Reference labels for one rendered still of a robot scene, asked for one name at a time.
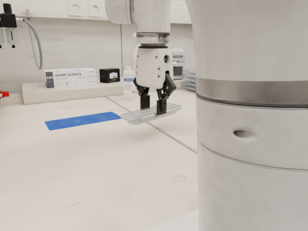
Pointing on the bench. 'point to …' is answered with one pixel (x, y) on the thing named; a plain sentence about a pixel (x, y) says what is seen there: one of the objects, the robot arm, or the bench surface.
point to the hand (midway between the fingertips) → (153, 105)
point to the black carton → (109, 75)
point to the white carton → (69, 77)
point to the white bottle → (128, 84)
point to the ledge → (76, 91)
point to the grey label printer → (178, 63)
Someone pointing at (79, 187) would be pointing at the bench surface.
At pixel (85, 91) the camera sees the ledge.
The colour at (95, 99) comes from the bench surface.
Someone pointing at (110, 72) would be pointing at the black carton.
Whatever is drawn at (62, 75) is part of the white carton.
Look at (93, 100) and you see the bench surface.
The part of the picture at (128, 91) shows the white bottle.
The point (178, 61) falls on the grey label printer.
